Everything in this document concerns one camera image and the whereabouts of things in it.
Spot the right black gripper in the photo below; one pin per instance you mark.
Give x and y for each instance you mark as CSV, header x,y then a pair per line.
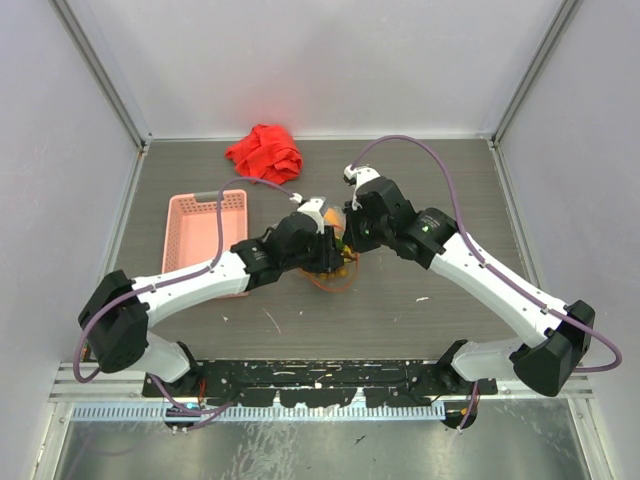
x,y
351,237

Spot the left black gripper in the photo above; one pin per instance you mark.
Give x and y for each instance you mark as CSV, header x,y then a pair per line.
x,y
328,256

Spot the orange persimmon with leaf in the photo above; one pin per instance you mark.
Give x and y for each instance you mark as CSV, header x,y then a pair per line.
x,y
335,218

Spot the bunch of brown longans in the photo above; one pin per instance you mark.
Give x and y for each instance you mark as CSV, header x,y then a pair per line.
x,y
345,271

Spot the clear zip top bag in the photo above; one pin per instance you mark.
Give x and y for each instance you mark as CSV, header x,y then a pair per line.
x,y
335,286

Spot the pink perforated plastic basket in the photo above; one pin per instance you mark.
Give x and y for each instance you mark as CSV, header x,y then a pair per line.
x,y
191,229

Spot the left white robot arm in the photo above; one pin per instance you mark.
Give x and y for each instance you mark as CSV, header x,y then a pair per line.
x,y
118,318

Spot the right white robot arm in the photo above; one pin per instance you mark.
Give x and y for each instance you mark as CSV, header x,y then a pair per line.
x,y
550,341

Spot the crumpled red cloth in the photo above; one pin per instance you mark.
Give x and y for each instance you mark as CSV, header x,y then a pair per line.
x,y
267,152

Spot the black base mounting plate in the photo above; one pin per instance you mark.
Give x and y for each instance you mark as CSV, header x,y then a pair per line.
x,y
315,384

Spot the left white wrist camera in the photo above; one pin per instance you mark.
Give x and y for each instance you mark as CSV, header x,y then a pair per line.
x,y
313,207

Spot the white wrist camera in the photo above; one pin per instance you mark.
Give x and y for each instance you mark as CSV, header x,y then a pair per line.
x,y
313,207
356,177

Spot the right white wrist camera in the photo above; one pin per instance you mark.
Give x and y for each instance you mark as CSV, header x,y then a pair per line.
x,y
356,177

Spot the grey slotted cable duct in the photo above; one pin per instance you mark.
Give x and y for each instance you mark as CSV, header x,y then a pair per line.
x,y
162,412

